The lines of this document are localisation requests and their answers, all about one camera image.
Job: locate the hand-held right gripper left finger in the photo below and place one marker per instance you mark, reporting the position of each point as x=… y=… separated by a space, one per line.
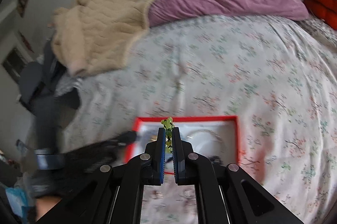
x=161 y=158

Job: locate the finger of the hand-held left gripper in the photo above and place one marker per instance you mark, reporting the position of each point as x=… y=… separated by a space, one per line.
x=127 y=138

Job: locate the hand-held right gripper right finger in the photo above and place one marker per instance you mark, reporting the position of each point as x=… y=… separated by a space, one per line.
x=177 y=158

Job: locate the red jewelry box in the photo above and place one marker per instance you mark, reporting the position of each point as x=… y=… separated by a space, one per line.
x=231 y=134

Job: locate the person's left forearm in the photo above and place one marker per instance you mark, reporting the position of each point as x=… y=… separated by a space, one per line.
x=47 y=209

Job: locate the blue plastic bag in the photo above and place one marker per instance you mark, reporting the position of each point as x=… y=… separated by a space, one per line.
x=17 y=200

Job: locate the gingham cloth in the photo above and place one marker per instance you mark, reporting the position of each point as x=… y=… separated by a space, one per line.
x=67 y=85

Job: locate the dark clothing pile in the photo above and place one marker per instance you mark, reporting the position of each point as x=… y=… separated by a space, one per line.
x=44 y=92

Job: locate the floral bed cover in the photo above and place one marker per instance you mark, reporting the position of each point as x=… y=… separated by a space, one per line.
x=223 y=68

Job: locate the beige fleece blanket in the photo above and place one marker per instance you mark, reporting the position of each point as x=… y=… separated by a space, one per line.
x=100 y=29

